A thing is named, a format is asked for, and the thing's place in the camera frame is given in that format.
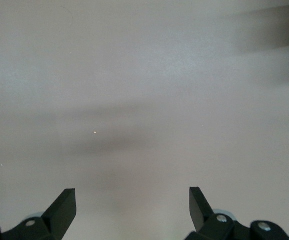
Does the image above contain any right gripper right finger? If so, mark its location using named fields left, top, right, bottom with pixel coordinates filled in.
left=184, top=186, right=289, bottom=240

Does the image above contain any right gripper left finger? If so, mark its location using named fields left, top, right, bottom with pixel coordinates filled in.
left=0, top=188, right=77, bottom=240

